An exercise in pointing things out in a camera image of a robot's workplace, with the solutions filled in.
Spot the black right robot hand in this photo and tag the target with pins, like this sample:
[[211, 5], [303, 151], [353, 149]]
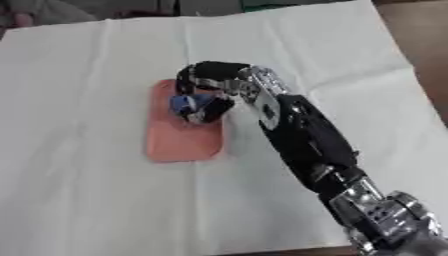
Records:
[[217, 69]]

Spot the green object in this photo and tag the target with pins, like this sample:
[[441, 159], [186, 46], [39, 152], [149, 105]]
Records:
[[274, 3]]

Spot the small blue white object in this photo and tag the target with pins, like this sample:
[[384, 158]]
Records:
[[188, 102]]

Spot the person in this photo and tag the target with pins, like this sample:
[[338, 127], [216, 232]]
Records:
[[70, 8]]

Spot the pink rounded rectangular tray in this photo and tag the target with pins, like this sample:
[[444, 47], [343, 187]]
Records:
[[182, 140]]

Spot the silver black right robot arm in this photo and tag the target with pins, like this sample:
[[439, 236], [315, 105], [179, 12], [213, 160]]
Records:
[[303, 133]]

